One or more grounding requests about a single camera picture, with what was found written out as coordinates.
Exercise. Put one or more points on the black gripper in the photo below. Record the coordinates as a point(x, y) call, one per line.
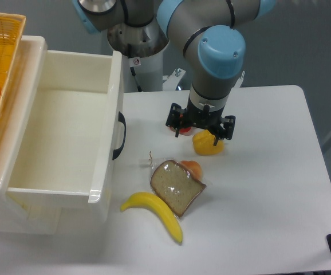
point(204, 113)

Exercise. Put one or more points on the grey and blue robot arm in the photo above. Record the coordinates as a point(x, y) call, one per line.
point(205, 32)

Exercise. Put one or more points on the orange peach behind toast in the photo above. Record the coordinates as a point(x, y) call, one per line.
point(194, 167)

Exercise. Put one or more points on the brown toast slice in wrap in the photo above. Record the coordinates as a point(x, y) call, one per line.
point(176, 186)

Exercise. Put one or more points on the red round toy food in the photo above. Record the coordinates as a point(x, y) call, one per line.
point(182, 131)

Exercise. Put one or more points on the yellow bell pepper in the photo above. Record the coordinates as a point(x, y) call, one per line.
point(203, 144)

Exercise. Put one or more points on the yellow banana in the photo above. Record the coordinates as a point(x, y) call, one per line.
point(153, 203)

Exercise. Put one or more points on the white open drawer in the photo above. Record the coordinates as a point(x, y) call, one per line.
point(65, 159)

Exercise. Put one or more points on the white drawer cabinet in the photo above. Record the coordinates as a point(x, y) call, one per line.
point(16, 214)

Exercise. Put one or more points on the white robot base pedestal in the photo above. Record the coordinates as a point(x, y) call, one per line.
point(142, 63)

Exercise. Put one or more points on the black drawer handle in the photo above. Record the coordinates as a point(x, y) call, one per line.
point(122, 134)

